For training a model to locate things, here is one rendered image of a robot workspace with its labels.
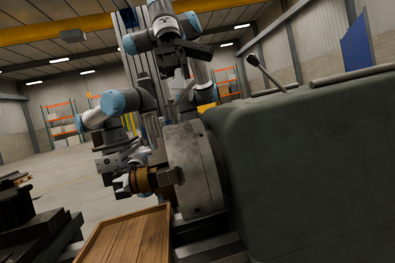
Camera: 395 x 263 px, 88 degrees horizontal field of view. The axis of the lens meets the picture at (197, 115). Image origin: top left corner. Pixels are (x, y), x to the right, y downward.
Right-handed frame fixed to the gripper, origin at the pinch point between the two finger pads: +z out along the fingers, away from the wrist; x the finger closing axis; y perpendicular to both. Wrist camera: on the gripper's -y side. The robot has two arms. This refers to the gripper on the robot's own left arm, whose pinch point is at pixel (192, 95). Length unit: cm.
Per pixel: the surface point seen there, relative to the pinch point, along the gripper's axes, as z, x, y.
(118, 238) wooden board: 32, -34, 35
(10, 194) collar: 8, -26, 65
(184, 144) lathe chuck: 10.7, -7.7, 5.0
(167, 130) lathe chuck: 4.0, -12.2, 8.9
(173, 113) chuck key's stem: -1.5, -13.5, 5.9
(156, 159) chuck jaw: 10.3, -22.6, 15.4
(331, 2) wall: -691, -786, -964
